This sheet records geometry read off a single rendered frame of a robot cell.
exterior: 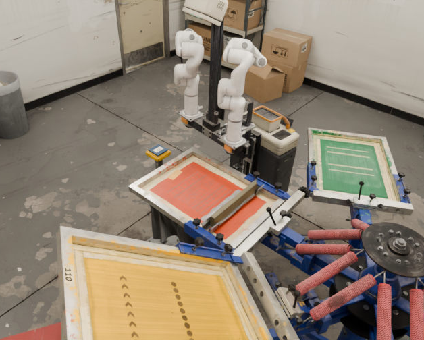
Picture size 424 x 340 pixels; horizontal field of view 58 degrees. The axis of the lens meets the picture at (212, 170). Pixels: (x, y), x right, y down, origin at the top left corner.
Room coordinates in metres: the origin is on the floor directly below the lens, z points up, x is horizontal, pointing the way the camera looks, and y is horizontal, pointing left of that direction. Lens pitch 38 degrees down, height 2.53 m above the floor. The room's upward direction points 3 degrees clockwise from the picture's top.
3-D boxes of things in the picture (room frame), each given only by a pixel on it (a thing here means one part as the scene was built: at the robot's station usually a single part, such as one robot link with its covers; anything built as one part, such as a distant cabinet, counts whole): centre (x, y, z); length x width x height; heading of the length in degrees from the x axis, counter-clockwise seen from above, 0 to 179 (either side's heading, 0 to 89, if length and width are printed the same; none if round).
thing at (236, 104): (2.12, -0.12, 1.37); 0.13 x 0.10 x 0.16; 75
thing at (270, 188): (1.82, -0.34, 0.98); 0.30 x 0.05 x 0.07; 51
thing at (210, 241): (1.38, 0.01, 0.98); 0.30 x 0.05 x 0.07; 51
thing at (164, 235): (1.62, 0.19, 0.74); 0.46 x 0.04 x 0.42; 51
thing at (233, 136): (2.13, -0.14, 1.21); 0.16 x 0.13 x 0.15; 134
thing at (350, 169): (1.99, -0.94, 1.05); 1.08 x 0.61 x 0.23; 171
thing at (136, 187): (1.75, 0.02, 0.97); 0.79 x 0.58 x 0.04; 51
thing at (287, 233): (1.40, -0.42, 1.02); 0.17 x 0.06 x 0.05; 51
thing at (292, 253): (1.48, -0.32, 0.89); 1.24 x 0.06 x 0.06; 51
